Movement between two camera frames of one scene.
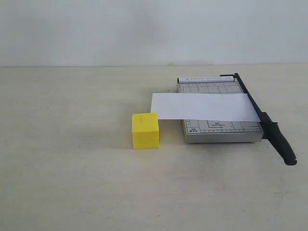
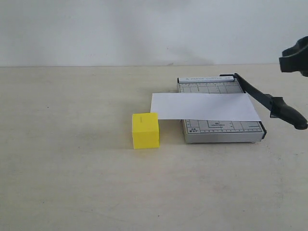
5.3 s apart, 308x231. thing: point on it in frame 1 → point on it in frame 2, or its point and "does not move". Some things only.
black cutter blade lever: x=271 y=130 → x=279 y=109
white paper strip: x=206 y=107 does not move
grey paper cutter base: x=199 y=132 does not move
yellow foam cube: x=145 y=131 does not move
